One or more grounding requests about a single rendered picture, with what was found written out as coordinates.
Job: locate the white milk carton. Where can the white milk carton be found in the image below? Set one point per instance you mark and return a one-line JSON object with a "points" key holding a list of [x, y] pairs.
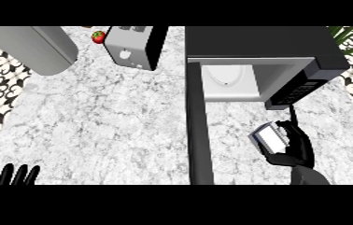
{"points": [[270, 137]]}

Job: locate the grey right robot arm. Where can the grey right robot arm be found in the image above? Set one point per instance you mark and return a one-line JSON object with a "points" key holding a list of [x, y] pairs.
{"points": [[309, 176]]}

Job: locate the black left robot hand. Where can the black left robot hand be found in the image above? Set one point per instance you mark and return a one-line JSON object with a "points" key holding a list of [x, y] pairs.
{"points": [[21, 174]]}

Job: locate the silver toaster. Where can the silver toaster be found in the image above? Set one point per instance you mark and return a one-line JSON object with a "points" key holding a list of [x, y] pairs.
{"points": [[134, 46]]}

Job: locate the green plant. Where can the green plant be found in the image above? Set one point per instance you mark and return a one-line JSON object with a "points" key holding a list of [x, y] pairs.
{"points": [[341, 35]]}

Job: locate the dark grey microwave door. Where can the dark grey microwave door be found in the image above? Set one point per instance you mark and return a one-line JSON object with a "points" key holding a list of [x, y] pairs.
{"points": [[198, 126]]}

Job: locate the grey rounded appliance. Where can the grey rounded appliance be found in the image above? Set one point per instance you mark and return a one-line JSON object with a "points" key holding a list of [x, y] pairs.
{"points": [[38, 48]]}

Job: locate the red strawberry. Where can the red strawberry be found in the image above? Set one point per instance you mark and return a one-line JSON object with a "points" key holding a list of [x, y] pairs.
{"points": [[98, 36]]}

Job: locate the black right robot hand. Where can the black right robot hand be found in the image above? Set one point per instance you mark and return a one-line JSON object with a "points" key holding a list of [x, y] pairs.
{"points": [[300, 144]]}

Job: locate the dark grey microwave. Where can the dark grey microwave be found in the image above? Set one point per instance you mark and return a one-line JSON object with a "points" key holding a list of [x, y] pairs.
{"points": [[270, 62]]}

